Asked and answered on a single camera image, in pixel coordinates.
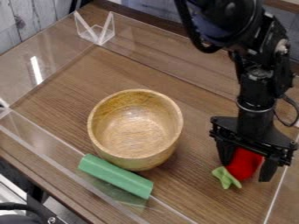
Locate black cable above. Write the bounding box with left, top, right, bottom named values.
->
left=0, top=200, right=44, bottom=224

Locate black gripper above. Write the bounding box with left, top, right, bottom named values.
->
left=210, top=116, right=298, bottom=182

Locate clear acrylic tray enclosure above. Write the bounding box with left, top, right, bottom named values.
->
left=0, top=16, right=299, bottom=224

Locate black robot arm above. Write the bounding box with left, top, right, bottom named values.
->
left=174, top=0, right=298, bottom=182

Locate clear acrylic corner bracket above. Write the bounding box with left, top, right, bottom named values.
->
left=74, top=11, right=116, bottom=46

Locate green rectangular block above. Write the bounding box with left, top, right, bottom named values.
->
left=79, top=154, right=155, bottom=200

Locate wooden bowl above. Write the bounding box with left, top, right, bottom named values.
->
left=87, top=88, right=183, bottom=172

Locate red plush fruit green leaf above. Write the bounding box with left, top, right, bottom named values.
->
left=211, top=147, right=263, bottom=190

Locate black metal mount bracket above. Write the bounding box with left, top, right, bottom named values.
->
left=26, top=198, right=68, bottom=224

